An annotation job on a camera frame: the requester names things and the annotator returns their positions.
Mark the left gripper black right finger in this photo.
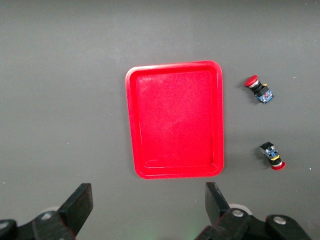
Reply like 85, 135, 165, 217
194, 181, 313, 240

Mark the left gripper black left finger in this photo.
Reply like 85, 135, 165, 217
0, 182, 94, 240

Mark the red mushroom push button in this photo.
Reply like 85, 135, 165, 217
258, 141, 287, 171
244, 74, 275, 106

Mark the red plastic tray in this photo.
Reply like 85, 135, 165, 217
124, 60, 225, 180

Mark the dark grey table mat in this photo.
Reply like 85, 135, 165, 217
0, 0, 320, 240

